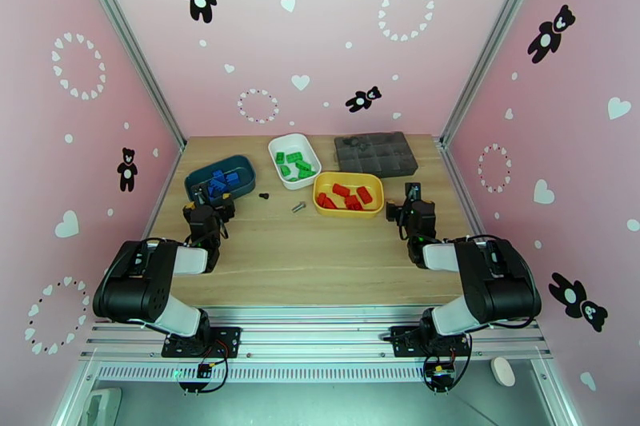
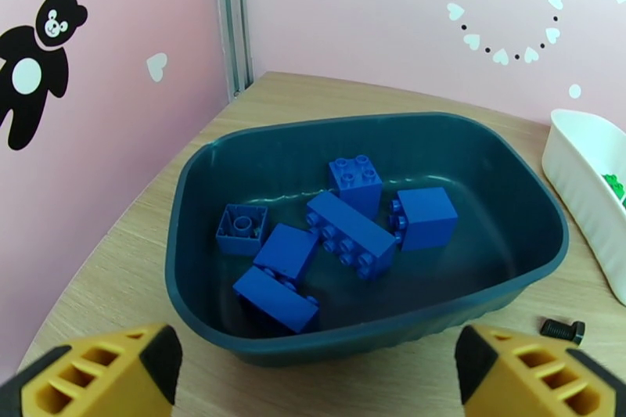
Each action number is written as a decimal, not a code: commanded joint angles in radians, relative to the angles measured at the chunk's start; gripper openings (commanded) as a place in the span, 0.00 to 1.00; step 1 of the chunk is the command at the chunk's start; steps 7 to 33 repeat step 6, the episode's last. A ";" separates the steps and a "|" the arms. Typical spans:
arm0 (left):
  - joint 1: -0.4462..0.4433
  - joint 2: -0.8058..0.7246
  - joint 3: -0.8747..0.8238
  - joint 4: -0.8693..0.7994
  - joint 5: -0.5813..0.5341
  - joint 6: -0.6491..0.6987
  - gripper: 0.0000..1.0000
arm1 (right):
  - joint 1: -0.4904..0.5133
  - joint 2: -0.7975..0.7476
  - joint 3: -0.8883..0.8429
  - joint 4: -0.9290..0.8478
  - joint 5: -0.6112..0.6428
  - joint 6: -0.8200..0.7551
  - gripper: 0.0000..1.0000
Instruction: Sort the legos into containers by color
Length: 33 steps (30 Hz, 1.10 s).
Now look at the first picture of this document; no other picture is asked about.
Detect perforated metal strip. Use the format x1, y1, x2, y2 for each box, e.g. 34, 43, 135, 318
94, 364, 431, 384

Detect aluminium frame post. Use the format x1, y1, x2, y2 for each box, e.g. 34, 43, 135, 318
438, 0, 551, 149
67, 0, 187, 153

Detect dark blue plastic container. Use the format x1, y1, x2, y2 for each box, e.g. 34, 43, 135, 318
183, 154, 258, 212

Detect circuit board with yellow connector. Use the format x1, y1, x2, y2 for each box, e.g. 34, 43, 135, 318
423, 359, 458, 393

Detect aluminium table side rail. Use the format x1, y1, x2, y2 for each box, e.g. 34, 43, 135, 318
434, 137, 523, 323
122, 138, 191, 291

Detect aluminium rail base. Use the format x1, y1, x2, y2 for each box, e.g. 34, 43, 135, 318
79, 305, 554, 364

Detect dark grey compartment organizer box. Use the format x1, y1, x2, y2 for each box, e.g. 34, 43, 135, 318
334, 131, 419, 179

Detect aluminium frame leg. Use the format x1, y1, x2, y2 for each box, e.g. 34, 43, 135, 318
50, 361, 98, 426
530, 356, 574, 426

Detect yellow plastic container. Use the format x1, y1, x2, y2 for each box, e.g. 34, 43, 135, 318
313, 171, 386, 219

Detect white oval device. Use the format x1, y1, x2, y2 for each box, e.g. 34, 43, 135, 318
490, 356, 516, 388

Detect white plastic container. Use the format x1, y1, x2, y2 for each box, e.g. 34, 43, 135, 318
267, 133, 322, 191

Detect white plastic object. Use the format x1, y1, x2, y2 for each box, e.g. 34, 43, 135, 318
82, 388, 122, 426

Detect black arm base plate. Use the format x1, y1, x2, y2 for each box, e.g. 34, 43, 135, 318
162, 327, 241, 358
390, 325, 471, 358

